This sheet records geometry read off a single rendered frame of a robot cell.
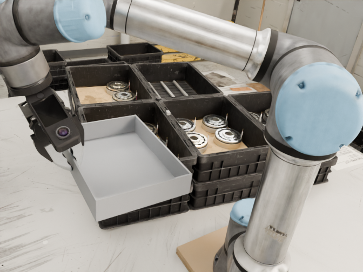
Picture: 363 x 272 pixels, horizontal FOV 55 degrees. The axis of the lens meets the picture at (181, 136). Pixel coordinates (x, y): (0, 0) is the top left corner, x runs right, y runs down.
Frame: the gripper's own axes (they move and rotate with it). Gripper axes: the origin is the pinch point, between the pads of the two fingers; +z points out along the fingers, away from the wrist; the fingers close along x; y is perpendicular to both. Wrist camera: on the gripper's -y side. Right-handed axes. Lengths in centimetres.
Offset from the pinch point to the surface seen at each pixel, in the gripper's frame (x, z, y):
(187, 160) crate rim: -29.8, 24.6, 7.4
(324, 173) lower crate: -80, 58, -6
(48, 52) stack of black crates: -38, 63, 214
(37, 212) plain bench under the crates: 13.8, 35.2, 30.9
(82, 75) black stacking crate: -28, 28, 88
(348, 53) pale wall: -313, 154, 134
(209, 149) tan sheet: -46, 40, 20
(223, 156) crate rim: -41, 29, 5
